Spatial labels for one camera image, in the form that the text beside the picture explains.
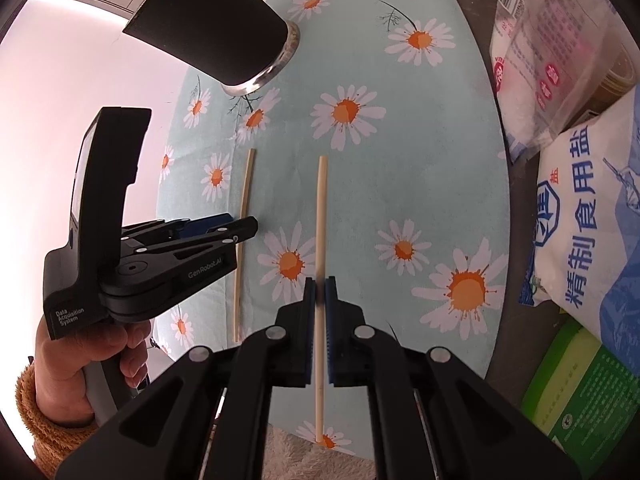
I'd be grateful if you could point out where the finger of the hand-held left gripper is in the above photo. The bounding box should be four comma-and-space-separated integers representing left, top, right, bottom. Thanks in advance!
120, 216, 259, 267
127, 213, 234, 242

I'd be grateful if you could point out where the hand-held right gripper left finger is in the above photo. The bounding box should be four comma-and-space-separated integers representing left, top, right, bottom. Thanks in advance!
55, 277, 317, 480

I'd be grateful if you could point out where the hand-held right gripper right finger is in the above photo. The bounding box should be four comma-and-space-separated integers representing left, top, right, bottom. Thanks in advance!
324, 277, 583, 480

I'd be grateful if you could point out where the single wooden chopstick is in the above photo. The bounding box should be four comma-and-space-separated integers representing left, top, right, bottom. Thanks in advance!
314, 156, 329, 444
232, 148, 257, 344

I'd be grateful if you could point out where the black chopstick holder cup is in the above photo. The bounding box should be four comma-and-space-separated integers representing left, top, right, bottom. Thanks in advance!
122, 0, 301, 97

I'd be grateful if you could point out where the person's left forearm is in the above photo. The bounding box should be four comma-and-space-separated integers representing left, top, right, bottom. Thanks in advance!
15, 364, 99, 479

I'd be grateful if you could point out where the person's left hand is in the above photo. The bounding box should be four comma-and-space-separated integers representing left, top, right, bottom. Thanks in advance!
35, 317, 152, 429

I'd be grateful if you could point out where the white fluffy rug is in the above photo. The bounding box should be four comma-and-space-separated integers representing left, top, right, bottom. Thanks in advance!
260, 427, 382, 480

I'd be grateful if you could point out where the light blue daisy tablecloth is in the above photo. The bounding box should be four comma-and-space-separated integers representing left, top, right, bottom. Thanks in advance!
152, 0, 512, 461

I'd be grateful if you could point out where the green package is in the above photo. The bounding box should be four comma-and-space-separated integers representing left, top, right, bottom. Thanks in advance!
520, 319, 640, 462

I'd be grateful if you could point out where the blue and white salt bag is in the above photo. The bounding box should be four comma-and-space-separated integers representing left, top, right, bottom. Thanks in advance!
517, 85, 640, 357

